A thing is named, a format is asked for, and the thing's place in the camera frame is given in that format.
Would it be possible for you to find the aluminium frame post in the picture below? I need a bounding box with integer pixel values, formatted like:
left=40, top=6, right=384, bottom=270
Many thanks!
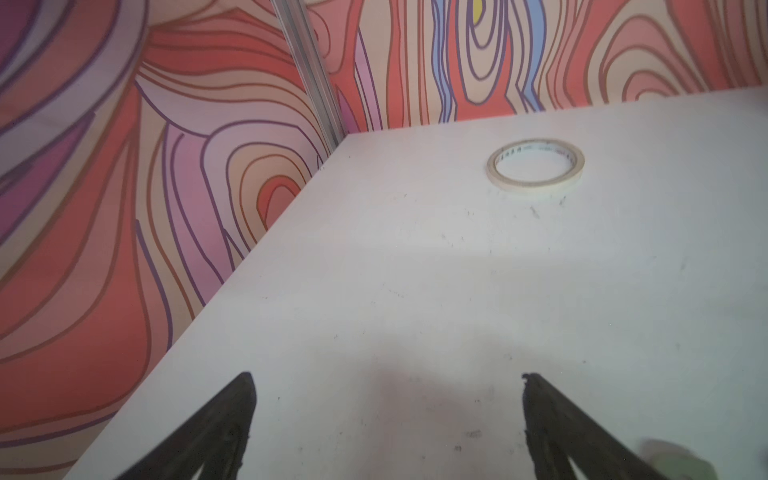
left=272, top=0, right=347, bottom=152

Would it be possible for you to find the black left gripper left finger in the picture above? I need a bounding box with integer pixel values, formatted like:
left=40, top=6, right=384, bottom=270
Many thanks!
left=119, top=372, right=257, bottom=480

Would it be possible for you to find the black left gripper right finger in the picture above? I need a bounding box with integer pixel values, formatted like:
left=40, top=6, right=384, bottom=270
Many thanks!
left=522, top=373, right=664, bottom=480

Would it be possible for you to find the masking tape roll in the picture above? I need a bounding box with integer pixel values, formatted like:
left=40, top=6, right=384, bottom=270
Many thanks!
left=485, top=138, right=586, bottom=195

